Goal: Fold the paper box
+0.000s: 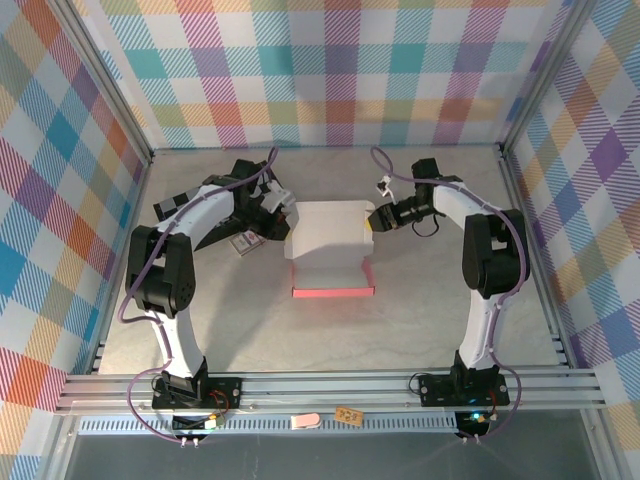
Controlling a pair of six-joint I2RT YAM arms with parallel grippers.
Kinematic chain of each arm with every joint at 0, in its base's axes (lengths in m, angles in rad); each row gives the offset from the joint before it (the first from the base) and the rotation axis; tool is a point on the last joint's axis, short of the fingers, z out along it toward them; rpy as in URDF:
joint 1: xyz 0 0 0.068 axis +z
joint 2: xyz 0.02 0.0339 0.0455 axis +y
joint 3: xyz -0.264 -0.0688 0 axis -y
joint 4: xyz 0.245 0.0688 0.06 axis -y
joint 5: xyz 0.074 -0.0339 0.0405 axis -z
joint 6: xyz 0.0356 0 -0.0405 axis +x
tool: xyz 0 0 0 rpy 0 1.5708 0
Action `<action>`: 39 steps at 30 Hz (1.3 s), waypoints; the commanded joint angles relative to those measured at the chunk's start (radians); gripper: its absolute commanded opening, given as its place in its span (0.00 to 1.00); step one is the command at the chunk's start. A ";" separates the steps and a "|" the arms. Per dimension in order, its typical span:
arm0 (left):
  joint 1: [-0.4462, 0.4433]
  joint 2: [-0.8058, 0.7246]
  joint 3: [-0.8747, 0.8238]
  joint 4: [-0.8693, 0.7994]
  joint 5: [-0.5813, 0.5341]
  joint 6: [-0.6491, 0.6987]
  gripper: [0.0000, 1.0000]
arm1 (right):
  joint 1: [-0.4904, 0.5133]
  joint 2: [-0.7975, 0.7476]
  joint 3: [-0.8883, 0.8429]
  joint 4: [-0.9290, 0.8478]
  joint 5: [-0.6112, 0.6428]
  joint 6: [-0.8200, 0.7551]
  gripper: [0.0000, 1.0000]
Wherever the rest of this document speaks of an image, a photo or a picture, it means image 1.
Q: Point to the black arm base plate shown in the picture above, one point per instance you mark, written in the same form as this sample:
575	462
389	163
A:
435	390
230	382

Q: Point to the pink white eraser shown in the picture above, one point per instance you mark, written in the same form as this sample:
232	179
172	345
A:
305	421

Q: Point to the small circuit board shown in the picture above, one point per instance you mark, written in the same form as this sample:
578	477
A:
472	420
200	424

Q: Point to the aluminium slotted mounting rail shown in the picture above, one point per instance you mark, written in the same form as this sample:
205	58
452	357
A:
325	385

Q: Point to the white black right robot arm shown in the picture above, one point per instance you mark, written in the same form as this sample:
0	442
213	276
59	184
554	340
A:
452	205

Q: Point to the small wooden tag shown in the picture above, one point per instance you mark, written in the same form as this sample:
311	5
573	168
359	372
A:
347	415

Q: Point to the aluminium corner post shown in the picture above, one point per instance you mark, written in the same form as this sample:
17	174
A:
104	75
545	75

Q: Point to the pink paper box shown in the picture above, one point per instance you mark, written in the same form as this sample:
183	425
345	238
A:
325	230

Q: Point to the thin aluminium wall rail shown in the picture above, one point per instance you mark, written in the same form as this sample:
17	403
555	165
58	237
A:
325	147

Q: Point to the aluminium side rail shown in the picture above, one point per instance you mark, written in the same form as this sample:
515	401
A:
516	185

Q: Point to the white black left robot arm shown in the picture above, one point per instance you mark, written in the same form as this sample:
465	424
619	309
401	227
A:
210	210

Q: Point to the black grey folding chessboard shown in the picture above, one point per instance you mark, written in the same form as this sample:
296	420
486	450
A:
170	205

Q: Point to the aluminium frame leg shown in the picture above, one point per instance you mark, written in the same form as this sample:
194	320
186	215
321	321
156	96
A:
59	450
605	450

